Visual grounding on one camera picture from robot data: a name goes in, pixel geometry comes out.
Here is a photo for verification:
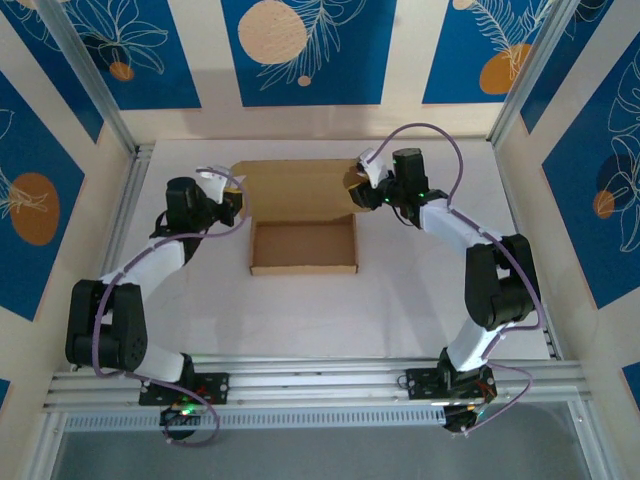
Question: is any brown cardboard box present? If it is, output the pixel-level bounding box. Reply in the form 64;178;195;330
231;159;374;277

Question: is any left black controller board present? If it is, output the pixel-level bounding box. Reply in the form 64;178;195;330
159;405;201;441

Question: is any black controller board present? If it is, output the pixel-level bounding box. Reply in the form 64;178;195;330
442;403;489;437
159;405;201;441

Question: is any right black controller board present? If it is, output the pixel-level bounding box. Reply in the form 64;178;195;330
442;403;489;437

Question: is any aluminium side rail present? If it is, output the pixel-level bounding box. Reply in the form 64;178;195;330
72;142;156;371
492;142;564;361

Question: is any blue floral wall panel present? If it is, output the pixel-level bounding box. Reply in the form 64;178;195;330
0;69;86;322
0;0;105;145
221;0;398;108
519;0;615;135
422;0;566;105
542;47;640;310
59;0;202;111

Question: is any aluminium corner post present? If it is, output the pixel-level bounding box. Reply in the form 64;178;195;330
37;0;140;154
488;0;615;146

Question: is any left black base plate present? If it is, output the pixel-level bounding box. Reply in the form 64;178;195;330
138;372;231;406

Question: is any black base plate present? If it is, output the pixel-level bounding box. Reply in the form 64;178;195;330
138;372;231;406
405;367;499;401

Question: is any aluminium frame rail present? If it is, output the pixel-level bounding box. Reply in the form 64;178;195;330
42;357;591;414

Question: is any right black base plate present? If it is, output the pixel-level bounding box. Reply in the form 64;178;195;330
405;367;499;401

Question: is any grey slotted cable duct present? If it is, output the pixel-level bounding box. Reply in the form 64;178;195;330
64;407;449;432

